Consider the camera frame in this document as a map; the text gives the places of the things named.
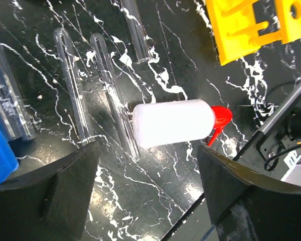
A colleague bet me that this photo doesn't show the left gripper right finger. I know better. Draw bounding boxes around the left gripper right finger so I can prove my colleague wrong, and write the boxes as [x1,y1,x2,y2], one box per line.
[197,145,301,240]

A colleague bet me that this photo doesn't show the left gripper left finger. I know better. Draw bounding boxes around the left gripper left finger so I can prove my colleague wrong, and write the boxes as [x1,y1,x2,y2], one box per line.
[0,142,100,240]

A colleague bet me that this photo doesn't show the glass test tube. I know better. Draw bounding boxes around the glass test tube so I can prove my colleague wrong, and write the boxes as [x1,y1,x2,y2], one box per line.
[0,45,35,141]
[121,0,151,64]
[54,28,95,145]
[90,33,140,163]

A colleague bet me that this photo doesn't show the white wash bottle red cap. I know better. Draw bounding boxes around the white wash bottle red cap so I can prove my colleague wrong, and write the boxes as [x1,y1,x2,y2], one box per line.
[132,99,233,149]

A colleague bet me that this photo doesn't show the yellow test tube rack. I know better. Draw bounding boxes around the yellow test tube rack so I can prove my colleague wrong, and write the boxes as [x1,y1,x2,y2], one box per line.
[206,1,301,65]

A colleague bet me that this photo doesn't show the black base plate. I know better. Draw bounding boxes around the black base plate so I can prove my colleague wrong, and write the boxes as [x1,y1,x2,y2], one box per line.
[164,81,301,240]

